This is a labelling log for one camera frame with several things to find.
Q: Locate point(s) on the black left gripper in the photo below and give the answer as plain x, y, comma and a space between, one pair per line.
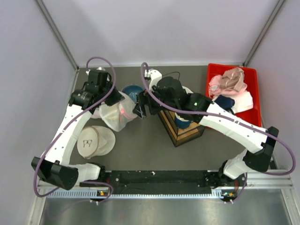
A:
117, 95

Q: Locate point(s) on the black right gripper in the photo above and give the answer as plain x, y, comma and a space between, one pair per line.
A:
143, 100

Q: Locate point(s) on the white mesh laundry bag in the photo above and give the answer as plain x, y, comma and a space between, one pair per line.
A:
118, 115
96, 114

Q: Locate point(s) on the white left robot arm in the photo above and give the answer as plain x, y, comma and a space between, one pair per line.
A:
54, 166

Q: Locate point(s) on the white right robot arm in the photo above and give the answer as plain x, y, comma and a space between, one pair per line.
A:
259, 142

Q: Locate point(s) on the cream round mesh bra bag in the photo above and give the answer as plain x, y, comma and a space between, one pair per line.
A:
95, 141

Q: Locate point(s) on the dark blue ceramic bowl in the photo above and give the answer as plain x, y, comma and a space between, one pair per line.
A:
132, 91

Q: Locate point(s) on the blue and white mug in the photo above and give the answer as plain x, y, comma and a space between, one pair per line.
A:
181, 122

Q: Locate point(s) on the white ceramic bowl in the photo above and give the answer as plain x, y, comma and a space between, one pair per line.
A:
186, 90

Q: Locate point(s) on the pink garment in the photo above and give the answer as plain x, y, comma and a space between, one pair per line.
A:
216, 90

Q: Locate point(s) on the navy blue garment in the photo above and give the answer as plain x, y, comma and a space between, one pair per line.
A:
225, 103

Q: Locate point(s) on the beige satin garment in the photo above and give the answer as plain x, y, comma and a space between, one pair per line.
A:
233, 79

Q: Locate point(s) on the white folded cloth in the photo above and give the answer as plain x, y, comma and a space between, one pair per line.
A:
243, 102

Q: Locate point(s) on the red plastic bin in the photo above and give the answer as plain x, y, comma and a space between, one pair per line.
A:
252, 116

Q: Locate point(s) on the black wire wooden shelf rack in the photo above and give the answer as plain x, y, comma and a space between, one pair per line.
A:
179, 136

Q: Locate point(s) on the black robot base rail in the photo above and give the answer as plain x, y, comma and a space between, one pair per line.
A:
166, 184

